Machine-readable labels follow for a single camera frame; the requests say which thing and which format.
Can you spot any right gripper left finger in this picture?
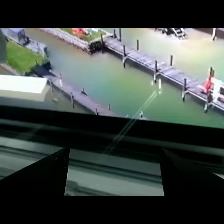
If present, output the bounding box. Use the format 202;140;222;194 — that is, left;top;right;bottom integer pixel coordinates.
0;147;71;197

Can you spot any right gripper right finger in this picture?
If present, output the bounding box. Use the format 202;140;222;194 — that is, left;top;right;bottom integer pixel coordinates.
161;148;224;197

